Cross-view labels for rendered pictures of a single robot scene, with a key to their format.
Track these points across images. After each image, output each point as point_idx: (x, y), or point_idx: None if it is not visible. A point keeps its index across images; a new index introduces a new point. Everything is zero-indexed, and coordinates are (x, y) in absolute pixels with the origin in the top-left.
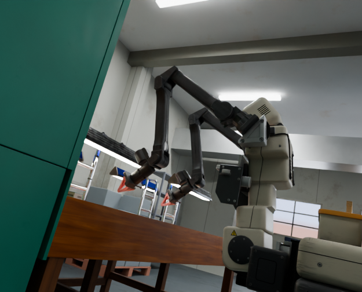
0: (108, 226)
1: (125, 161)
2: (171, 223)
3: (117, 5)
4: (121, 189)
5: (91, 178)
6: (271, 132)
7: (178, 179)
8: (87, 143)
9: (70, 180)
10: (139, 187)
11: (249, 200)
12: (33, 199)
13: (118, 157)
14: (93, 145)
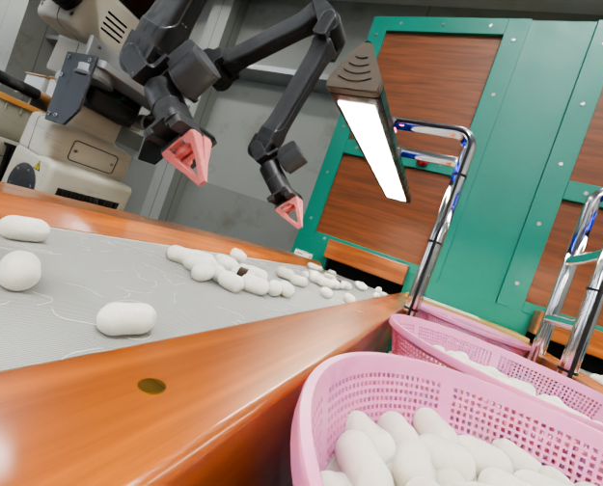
0: None
1: (378, 138)
2: (168, 222)
3: None
4: (294, 221)
5: (429, 236)
6: None
7: (204, 92)
8: (397, 187)
9: (295, 240)
10: (271, 202)
11: (116, 137)
12: None
13: (381, 153)
14: (389, 182)
